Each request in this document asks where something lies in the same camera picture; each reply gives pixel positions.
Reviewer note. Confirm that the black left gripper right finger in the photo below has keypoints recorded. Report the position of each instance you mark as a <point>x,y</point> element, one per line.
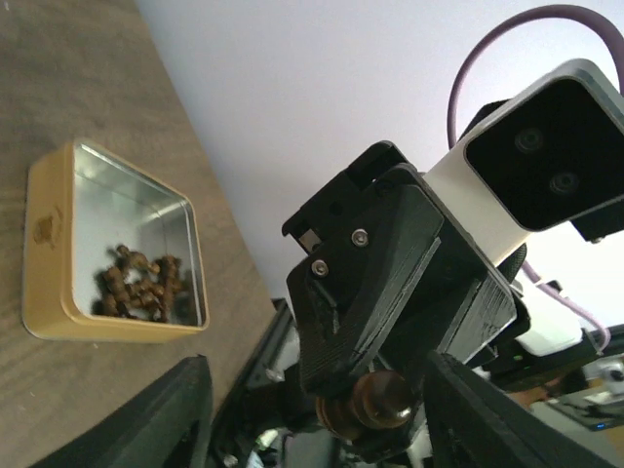
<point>473,424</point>

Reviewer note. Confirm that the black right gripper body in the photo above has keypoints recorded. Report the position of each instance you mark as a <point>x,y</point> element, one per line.
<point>390,275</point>

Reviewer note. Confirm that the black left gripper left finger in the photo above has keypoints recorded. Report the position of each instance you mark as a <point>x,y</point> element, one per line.
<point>167,424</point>

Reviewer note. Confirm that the dark brown chess piece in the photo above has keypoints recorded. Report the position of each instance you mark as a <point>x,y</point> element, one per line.
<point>379,400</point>

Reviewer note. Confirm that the gold tin box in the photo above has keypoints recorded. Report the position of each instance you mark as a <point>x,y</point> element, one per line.
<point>110,252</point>

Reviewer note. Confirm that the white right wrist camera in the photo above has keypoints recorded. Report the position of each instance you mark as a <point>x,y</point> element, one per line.
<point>551,154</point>

